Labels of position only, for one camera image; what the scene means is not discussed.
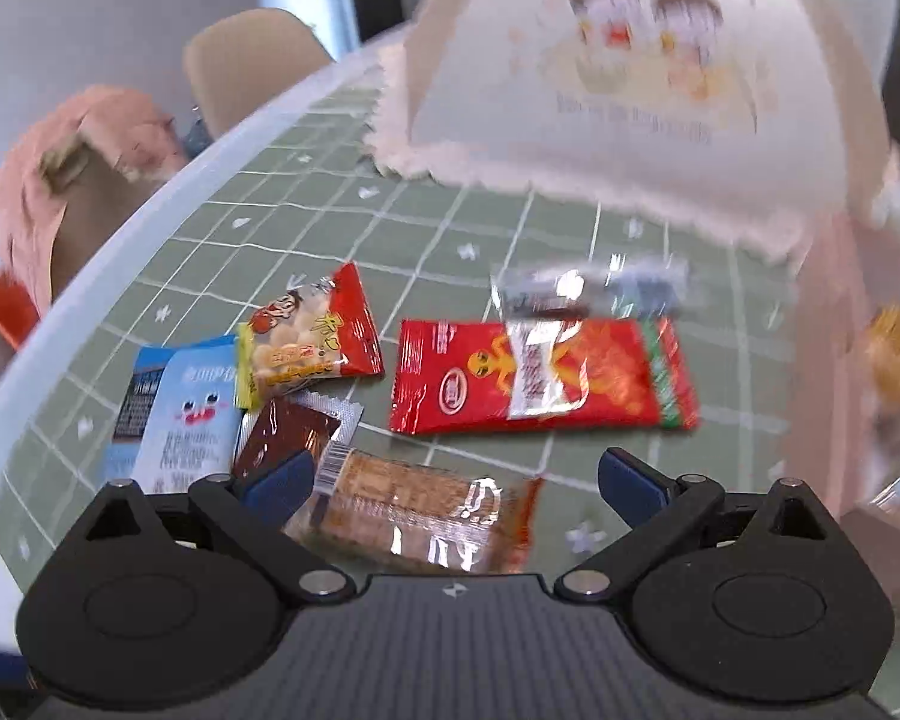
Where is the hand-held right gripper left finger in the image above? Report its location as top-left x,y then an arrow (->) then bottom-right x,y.
67,447 -> 357,605

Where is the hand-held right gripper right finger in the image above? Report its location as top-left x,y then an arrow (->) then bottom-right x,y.
553,447 -> 845,605

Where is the blue cartoon snack packet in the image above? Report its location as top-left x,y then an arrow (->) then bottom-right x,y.
105,337 -> 245,496

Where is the clear orange cracker packet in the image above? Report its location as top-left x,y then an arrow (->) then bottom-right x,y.
281,444 -> 545,575

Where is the pink cardboard box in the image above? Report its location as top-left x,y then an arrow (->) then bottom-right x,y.
784,206 -> 900,541

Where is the dark red foil snack packet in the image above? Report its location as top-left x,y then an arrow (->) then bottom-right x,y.
232,394 -> 365,481

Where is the red yellow peanut snack packet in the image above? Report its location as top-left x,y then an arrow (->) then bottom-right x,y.
236,262 -> 386,410

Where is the small clear red snack packet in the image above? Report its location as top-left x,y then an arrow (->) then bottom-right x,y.
506,319 -> 593,421

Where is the clear silver snack packet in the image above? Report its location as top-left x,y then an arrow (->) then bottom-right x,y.
491,259 -> 691,322

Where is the large red snack packet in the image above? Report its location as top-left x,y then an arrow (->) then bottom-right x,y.
388,319 -> 702,437

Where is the green grid tablecloth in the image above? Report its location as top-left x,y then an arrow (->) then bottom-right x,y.
0,79 -> 878,586

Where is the white pink mesh food cover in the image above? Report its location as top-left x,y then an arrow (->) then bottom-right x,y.
364,0 -> 900,263

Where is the pink fluffy chair cover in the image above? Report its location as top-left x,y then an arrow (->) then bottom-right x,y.
0,86 -> 188,323

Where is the beige chair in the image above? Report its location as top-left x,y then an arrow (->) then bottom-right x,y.
182,7 -> 338,140

